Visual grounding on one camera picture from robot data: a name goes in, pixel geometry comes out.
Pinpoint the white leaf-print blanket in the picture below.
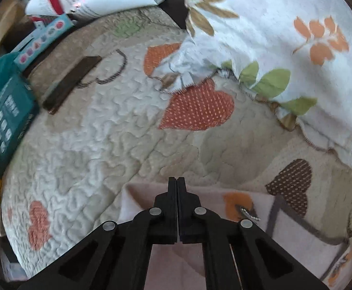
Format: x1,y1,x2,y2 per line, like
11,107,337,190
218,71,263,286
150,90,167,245
152,0,352,171

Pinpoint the pink small garment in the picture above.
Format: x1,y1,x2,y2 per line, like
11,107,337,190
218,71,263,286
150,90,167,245
117,184,352,290

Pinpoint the dark brown flat box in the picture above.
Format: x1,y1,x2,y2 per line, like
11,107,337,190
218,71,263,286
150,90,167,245
42,56,103,115

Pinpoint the teal box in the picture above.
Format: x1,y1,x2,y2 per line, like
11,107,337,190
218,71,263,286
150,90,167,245
0,52,40,178

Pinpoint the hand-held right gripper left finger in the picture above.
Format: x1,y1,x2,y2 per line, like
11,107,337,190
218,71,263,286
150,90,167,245
18,177,178,290

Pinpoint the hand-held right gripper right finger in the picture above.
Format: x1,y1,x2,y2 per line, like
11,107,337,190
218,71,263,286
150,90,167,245
177,178,330,290

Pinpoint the light blue patterned box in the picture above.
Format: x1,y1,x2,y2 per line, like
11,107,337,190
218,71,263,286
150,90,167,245
14,14,74,72

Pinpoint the quilted heart-print bedspread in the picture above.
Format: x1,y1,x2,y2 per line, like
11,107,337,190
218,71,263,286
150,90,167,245
1,7,352,282

